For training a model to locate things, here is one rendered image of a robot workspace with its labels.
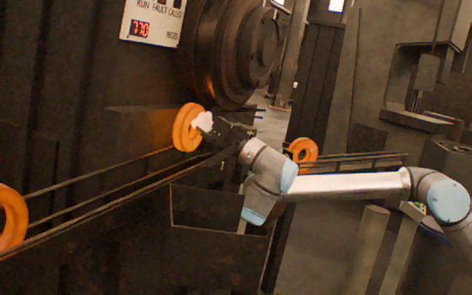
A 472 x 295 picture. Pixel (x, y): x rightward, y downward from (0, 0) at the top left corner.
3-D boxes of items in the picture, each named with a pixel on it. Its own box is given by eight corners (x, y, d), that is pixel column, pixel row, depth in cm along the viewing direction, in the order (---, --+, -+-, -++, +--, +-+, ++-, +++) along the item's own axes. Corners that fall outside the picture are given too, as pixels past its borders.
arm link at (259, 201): (260, 218, 134) (280, 185, 132) (261, 233, 123) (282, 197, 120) (234, 205, 133) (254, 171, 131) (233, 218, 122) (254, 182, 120)
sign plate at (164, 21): (119, 38, 111) (131, -29, 107) (172, 47, 134) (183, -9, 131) (125, 40, 110) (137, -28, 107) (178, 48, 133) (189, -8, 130)
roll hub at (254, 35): (228, 85, 135) (246, -2, 129) (261, 87, 160) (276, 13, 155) (244, 89, 133) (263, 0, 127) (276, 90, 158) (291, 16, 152)
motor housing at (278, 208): (222, 303, 186) (246, 193, 175) (242, 284, 205) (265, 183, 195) (248, 313, 180) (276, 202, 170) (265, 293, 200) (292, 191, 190)
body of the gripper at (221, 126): (226, 113, 133) (258, 133, 129) (215, 137, 136) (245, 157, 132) (214, 115, 126) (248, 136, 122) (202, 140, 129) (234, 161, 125)
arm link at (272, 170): (279, 197, 119) (297, 167, 117) (244, 174, 123) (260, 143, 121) (288, 194, 127) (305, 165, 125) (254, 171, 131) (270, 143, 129)
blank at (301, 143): (291, 176, 192) (295, 179, 189) (281, 148, 185) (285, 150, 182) (317, 158, 196) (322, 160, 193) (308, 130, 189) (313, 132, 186)
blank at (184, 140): (174, 105, 126) (183, 108, 125) (200, 99, 140) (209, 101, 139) (169, 155, 131) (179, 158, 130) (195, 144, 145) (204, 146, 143)
